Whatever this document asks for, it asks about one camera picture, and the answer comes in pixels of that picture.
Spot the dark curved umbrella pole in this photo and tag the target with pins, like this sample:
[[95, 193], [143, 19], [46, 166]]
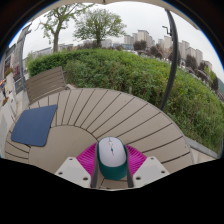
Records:
[[173, 60]]

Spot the round leafy green tree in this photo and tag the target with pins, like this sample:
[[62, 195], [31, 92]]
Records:
[[98, 25]]

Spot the dark blue mouse pad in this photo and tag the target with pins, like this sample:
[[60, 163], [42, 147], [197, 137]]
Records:
[[33, 126]]

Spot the group of apartment buildings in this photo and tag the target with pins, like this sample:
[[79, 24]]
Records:
[[186, 50]]

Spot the slatted wooden outdoor chair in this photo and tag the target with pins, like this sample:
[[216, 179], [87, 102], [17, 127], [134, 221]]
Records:
[[45, 85]]

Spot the white and teal computer mouse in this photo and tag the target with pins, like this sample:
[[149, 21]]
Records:
[[112, 156]]

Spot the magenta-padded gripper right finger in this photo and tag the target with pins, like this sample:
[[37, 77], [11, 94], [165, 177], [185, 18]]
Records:
[[150, 170]]

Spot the thin-crowned tree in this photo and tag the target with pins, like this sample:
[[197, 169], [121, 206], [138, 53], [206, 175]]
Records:
[[56, 36]]

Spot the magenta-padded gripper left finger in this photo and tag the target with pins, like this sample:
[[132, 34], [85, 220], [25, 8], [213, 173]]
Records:
[[71, 171]]

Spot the dark standing sign board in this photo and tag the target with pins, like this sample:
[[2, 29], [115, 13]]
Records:
[[20, 56]]

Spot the green hedge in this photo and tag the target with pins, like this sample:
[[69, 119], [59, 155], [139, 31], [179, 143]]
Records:
[[133, 76]]

